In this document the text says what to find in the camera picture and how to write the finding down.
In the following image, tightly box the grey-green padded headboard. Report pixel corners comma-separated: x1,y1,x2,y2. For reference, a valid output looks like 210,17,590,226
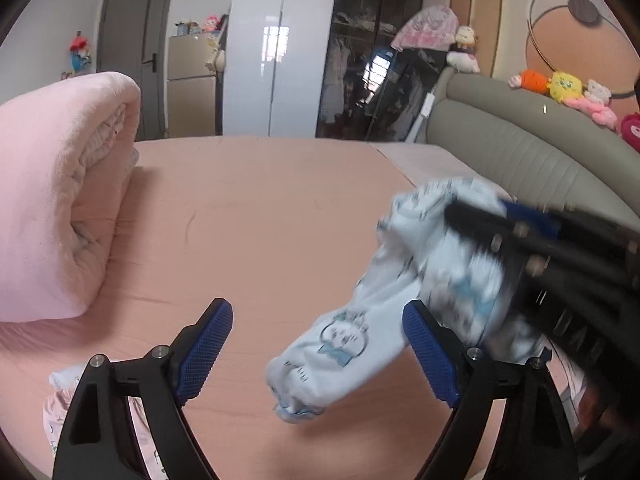
419,67,639,229

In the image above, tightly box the rolled pink quilt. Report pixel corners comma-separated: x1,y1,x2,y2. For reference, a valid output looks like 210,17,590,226
1,72,141,323

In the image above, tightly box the grey room door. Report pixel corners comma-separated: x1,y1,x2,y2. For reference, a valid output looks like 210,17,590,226
96,0,171,141

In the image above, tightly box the orange carrot plush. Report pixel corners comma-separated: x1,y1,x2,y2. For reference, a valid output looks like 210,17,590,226
508,70,549,96

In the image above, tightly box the yellow SpongeBob plush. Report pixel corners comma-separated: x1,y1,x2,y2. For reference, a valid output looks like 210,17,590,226
547,72,582,103

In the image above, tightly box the light blue cartoon pajama garment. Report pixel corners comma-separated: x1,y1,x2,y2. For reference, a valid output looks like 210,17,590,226
266,178,542,424

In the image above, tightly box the beige cabinet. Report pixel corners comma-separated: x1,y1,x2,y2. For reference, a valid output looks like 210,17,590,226
167,32,220,138

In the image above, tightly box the pink clothes pile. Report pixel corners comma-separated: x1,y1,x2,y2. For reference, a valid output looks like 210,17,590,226
42,364,168,480

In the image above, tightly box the dark glass wardrobe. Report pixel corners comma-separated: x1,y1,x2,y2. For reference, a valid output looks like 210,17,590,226
316,0,445,142

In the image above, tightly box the white glossy wardrobe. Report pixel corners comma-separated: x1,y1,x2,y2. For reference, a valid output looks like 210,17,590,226
222,0,334,139

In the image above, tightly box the red strawberry bear plush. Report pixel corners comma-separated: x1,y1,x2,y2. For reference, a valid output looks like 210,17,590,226
620,113,640,152

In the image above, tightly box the pink white bunny plush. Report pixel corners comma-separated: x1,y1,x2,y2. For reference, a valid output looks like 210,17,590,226
563,79,617,131

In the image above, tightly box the far pink-grey pillow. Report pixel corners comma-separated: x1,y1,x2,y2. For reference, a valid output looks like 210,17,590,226
371,143,512,200

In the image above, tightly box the pink bed sheet mattress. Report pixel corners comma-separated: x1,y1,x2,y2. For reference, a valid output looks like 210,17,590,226
0,135,591,480

